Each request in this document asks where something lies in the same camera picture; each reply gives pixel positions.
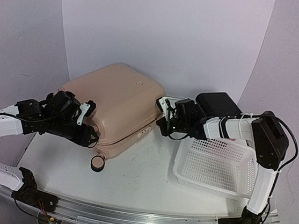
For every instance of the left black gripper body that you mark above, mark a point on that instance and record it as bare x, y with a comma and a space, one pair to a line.
58, 127

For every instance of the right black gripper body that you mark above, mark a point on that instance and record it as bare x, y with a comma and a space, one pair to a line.
181, 125

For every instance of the pink hard-shell suitcase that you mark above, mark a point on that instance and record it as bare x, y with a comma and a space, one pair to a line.
126, 108

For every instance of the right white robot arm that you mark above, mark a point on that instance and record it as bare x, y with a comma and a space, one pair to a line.
264, 134

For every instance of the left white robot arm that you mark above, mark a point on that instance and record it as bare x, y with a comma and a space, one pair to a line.
21, 118

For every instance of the white perforated plastic basket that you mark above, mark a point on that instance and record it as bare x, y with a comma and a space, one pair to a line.
222, 167

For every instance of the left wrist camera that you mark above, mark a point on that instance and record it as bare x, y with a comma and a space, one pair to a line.
85, 111

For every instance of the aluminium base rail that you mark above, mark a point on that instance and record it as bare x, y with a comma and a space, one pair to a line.
67, 209

